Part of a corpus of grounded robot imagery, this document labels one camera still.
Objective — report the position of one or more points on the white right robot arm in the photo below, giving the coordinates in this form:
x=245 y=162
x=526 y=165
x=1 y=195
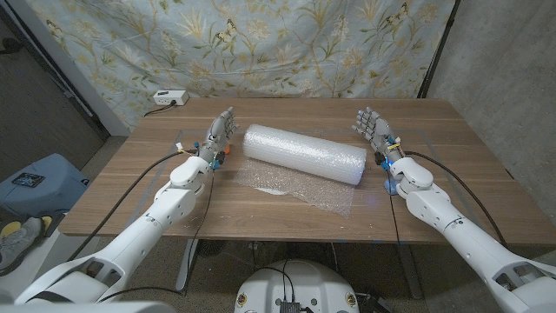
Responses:
x=469 y=243

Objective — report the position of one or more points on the clear bubble wrap roll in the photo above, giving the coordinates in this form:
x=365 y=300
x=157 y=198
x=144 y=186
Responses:
x=304 y=152

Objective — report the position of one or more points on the black shoe yellow insole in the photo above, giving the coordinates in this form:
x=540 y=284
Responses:
x=9 y=228
x=48 y=221

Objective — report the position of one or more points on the blue plastic bin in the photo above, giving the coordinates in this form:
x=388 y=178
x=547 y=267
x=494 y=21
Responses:
x=48 y=182

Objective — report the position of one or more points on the floral printed backdrop cloth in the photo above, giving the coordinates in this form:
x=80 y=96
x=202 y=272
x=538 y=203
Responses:
x=260 y=43

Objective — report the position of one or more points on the white power strip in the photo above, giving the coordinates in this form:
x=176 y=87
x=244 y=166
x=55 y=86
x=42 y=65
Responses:
x=170 y=97

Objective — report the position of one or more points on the blue toy camera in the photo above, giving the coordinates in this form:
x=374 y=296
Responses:
x=389 y=187

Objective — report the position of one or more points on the white table leg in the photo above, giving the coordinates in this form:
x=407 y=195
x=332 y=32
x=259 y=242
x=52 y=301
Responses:
x=187 y=265
x=410 y=271

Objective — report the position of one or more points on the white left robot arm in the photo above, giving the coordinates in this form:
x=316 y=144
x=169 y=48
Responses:
x=130 y=243

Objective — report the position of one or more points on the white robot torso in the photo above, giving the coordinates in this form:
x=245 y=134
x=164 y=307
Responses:
x=299 y=282

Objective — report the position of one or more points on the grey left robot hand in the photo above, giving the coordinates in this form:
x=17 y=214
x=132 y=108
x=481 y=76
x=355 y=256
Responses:
x=217 y=139

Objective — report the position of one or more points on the black backdrop stand pole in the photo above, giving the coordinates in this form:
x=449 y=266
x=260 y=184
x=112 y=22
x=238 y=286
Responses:
x=438 y=48

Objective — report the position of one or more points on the grey sneaker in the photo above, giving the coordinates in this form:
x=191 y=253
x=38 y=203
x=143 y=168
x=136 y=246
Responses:
x=19 y=245

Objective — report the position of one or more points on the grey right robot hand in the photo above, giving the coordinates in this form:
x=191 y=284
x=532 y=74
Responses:
x=380 y=132

